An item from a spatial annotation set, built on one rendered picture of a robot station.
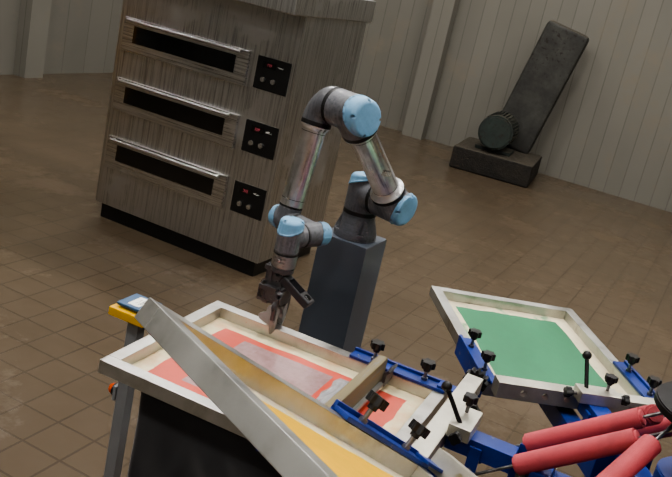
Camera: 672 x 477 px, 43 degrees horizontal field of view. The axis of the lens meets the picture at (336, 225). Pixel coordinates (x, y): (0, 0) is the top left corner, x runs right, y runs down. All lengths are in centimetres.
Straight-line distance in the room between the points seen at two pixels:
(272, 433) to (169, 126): 498
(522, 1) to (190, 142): 702
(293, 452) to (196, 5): 496
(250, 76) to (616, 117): 702
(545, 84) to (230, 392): 1044
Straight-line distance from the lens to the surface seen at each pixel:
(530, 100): 1143
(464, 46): 1222
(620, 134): 1177
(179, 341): 121
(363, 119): 255
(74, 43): 1191
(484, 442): 224
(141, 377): 228
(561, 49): 1136
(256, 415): 106
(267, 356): 257
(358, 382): 230
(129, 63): 614
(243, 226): 572
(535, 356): 308
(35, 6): 1106
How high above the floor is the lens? 208
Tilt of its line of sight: 16 degrees down
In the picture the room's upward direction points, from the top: 13 degrees clockwise
